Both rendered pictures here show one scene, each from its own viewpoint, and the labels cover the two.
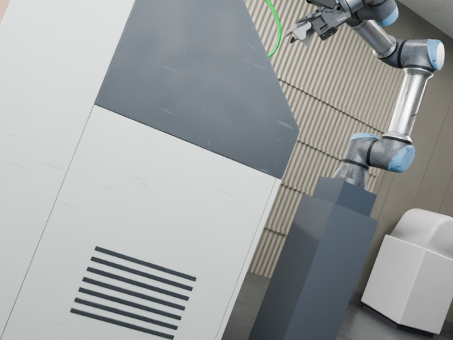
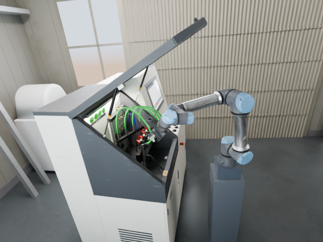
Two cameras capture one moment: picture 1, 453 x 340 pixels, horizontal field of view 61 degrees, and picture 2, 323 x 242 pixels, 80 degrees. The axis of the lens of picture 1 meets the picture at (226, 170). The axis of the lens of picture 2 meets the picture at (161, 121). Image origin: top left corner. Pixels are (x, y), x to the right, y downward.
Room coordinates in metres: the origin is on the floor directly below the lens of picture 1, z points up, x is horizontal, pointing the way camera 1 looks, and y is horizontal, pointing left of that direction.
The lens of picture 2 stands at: (0.28, -0.64, 1.91)
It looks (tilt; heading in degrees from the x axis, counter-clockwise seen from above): 25 degrees down; 27
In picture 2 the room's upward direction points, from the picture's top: 5 degrees counter-clockwise
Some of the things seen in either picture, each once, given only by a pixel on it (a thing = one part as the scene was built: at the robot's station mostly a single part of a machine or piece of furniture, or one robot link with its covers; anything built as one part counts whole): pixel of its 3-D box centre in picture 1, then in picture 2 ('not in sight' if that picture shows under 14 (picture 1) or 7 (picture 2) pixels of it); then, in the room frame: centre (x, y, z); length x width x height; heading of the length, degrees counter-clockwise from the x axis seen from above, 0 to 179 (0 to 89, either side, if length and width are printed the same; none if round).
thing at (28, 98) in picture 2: not in sight; (53, 126); (1.98, 2.18, 0.68); 0.71 x 0.62 x 1.36; 20
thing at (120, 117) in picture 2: not in sight; (121, 116); (1.62, 0.48, 1.20); 0.13 x 0.03 x 0.31; 13
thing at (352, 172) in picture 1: (351, 174); (227, 157); (1.65, -0.51, 0.95); 0.15 x 0.15 x 0.10
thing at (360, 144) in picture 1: (362, 149); (229, 145); (1.64, -0.52, 1.07); 0.13 x 0.12 x 0.14; 45
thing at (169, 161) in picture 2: not in sight; (170, 164); (1.50, -0.07, 0.87); 0.62 x 0.04 x 0.16; 13
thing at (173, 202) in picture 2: not in sight; (174, 200); (1.50, -0.08, 0.44); 0.65 x 0.02 x 0.68; 13
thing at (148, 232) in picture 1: (141, 244); (146, 200); (1.43, 0.19, 0.39); 0.70 x 0.58 x 0.79; 13
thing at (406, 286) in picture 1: (417, 268); not in sight; (4.00, -2.23, 0.60); 0.68 x 0.55 x 1.21; 110
